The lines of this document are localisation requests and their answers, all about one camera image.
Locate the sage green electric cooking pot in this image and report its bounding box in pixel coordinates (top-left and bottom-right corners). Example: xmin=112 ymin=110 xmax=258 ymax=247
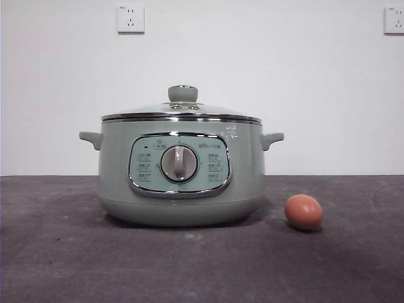
xmin=78 ymin=118 xmax=285 ymax=228

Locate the brown egg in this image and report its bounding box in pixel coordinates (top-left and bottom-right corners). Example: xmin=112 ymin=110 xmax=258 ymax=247
xmin=284 ymin=194 xmax=324 ymax=232

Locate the glass lid with green knob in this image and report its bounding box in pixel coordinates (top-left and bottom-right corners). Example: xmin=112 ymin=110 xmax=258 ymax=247
xmin=101 ymin=85 xmax=263 ymax=122

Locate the white wall socket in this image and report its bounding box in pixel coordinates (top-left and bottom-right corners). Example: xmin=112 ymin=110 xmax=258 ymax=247
xmin=117 ymin=4 xmax=146 ymax=35
xmin=384 ymin=6 xmax=404 ymax=36

